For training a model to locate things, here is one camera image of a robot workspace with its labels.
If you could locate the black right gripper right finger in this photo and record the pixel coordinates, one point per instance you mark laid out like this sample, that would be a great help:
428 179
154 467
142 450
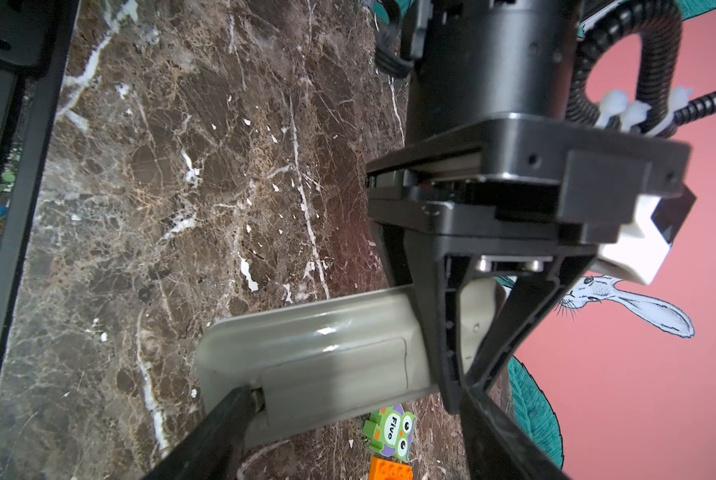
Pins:
496 448

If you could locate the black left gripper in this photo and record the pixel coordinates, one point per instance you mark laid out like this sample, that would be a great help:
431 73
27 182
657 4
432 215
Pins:
503 140

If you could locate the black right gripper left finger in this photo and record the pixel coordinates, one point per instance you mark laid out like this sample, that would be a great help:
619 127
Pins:
214 449

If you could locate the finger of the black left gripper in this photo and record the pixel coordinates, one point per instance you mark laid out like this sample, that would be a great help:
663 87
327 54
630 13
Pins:
436 267

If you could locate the grey remote control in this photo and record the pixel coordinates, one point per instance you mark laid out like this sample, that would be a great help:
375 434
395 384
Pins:
284 372

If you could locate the green owl puzzle piece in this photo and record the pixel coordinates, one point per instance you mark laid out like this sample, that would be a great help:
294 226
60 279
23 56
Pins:
389 432

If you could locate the orange toy brick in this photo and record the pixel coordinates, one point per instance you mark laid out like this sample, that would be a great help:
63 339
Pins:
382 469

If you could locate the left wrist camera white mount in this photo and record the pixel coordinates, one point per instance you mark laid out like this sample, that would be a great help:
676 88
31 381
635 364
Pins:
644 244

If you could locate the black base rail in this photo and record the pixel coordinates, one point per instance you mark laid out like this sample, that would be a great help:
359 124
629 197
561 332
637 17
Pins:
35 39

